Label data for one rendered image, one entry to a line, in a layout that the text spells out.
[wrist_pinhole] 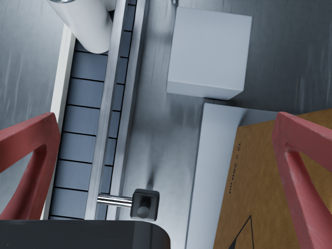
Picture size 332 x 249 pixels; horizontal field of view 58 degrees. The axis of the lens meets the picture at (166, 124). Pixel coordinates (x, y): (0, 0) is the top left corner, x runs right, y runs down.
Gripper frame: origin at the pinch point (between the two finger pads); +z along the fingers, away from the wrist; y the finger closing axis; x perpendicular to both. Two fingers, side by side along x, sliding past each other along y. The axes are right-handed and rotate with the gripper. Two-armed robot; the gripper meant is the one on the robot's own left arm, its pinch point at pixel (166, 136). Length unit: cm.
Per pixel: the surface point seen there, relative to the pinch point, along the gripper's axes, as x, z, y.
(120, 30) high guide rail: 3.6, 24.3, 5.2
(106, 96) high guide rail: 9.5, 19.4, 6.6
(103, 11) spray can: 1.6, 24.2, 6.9
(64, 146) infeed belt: 19.1, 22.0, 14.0
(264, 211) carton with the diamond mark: 15.1, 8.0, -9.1
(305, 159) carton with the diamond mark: 7.4, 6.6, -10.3
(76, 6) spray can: -0.2, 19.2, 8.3
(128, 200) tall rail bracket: 18.7, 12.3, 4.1
